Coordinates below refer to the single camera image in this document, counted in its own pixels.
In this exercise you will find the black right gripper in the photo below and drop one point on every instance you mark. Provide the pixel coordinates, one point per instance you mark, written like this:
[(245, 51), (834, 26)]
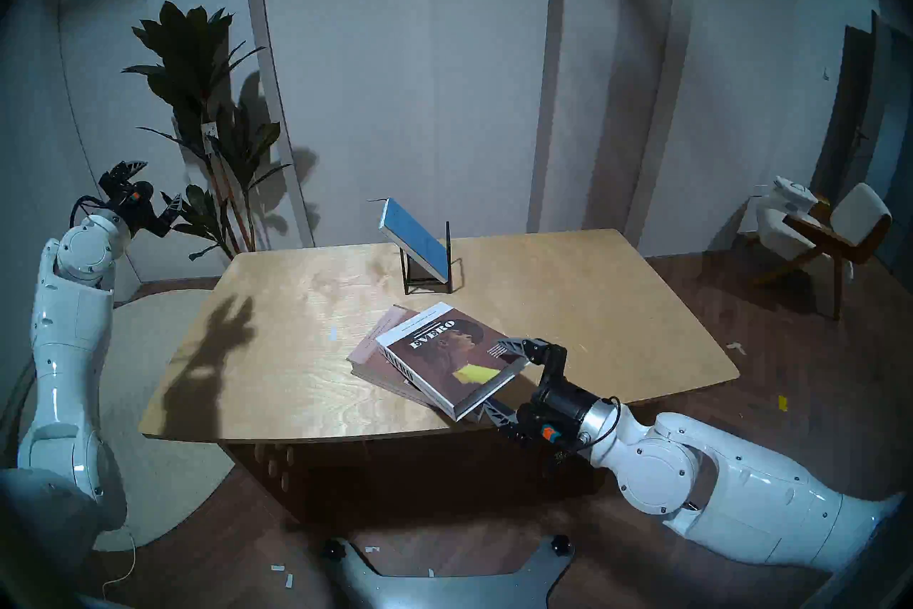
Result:
[(563, 404)]

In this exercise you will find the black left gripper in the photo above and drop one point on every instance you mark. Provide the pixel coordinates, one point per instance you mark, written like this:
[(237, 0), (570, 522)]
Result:
[(134, 202)]

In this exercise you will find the dark book with yellow mark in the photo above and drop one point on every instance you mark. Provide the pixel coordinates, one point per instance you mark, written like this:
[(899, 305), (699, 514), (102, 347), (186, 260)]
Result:
[(442, 358)]

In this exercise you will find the large brown HOMES book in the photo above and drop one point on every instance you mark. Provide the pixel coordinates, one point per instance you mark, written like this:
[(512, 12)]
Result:
[(367, 354)]

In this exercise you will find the blue cover book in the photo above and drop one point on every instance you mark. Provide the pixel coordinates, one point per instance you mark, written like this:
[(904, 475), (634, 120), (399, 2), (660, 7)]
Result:
[(417, 240)]

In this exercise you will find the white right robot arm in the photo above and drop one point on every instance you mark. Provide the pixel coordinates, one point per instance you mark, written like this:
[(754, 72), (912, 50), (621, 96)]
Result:
[(749, 493)]

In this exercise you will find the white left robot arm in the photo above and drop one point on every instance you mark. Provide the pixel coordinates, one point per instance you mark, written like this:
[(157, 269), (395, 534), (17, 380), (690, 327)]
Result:
[(71, 343)]

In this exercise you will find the white plant tag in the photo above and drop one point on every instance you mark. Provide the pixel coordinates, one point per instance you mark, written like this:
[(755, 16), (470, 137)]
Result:
[(210, 138)]

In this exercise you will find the wooden table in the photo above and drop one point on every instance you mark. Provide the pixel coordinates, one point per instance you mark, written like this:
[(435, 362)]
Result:
[(606, 308)]

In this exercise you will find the dark green potted plant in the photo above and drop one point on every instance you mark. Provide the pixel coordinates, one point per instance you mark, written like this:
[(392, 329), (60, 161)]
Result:
[(192, 65)]

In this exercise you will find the black knob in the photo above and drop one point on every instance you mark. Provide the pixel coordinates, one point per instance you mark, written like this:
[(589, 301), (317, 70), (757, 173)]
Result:
[(561, 545), (333, 548)]

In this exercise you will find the round cream rug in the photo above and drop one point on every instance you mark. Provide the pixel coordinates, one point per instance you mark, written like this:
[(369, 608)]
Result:
[(164, 472)]

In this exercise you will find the white plastic device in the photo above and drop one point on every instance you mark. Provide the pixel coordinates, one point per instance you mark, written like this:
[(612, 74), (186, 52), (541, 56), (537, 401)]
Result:
[(793, 192)]

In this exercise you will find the wooden armchair with white cushions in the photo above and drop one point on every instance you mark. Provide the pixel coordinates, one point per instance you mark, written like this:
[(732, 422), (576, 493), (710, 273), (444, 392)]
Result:
[(859, 215)]

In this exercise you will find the grey door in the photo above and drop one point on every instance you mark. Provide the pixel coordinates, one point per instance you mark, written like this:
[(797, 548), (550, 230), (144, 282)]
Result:
[(856, 115)]

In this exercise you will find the grey metal base plate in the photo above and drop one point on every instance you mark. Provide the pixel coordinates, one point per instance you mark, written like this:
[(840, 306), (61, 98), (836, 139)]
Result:
[(442, 590)]

